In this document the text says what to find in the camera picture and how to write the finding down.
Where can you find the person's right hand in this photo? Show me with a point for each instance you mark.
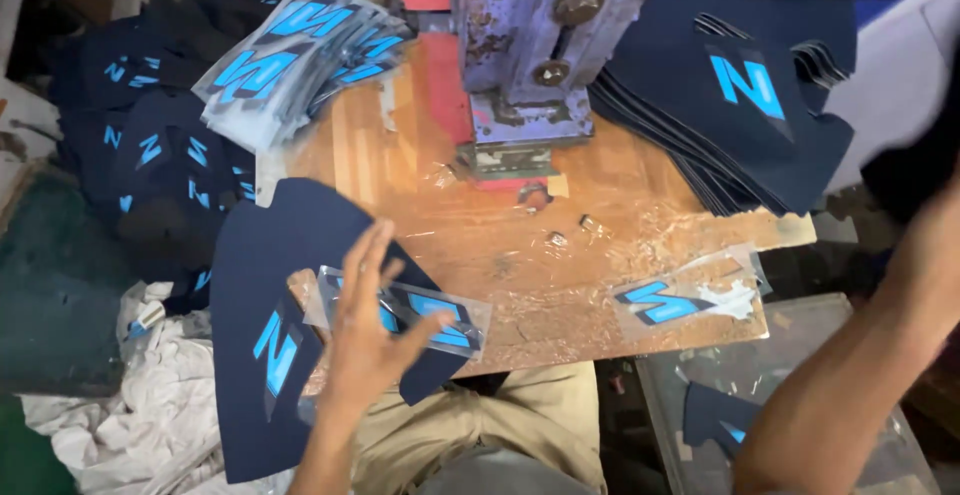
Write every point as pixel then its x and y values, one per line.
pixel 943 228

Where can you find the person's left hand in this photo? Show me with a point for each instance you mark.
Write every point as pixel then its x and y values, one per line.
pixel 364 345

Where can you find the plain navy fabric piece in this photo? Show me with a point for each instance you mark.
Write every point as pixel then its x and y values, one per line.
pixel 909 168

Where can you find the clear transfer film blue logo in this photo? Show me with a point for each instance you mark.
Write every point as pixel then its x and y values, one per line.
pixel 671 301
pixel 442 315

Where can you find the navy fabric piece blue logo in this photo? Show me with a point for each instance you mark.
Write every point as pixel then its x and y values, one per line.
pixel 262 277

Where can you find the person's khaki trousers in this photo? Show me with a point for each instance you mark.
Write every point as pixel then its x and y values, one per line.
pixel 480 420

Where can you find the white fabric bag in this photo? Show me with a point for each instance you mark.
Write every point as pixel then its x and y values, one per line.
pixel 896 82

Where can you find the person's grey shirt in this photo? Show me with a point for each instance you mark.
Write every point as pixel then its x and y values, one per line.
pixel 510 478

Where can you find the small metal scrap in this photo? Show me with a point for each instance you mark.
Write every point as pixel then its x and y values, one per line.
pixel 556 239
pixel 592 225

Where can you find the white crumpled sack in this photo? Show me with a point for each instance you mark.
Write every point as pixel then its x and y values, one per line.
pixel 150 412

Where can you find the clear plastic storage box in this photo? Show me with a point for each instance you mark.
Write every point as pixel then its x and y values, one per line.
pixel 750 360

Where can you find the stack of navy fabric panels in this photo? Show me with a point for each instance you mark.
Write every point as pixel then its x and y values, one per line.
pixel 720 97

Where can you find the red press pad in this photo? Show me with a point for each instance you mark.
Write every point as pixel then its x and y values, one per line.
pixel 444 86

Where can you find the heap of navy printed cutouts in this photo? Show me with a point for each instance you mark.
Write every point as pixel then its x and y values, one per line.
pixel 154 150

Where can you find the stack of clear logo films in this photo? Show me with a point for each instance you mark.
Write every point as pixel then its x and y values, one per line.
pixel 289 67

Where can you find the small navy fabric piece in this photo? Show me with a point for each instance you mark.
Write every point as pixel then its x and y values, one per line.
pixel 712 414

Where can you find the purple metal press machine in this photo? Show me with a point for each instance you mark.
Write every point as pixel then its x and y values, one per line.
pixel 529 44

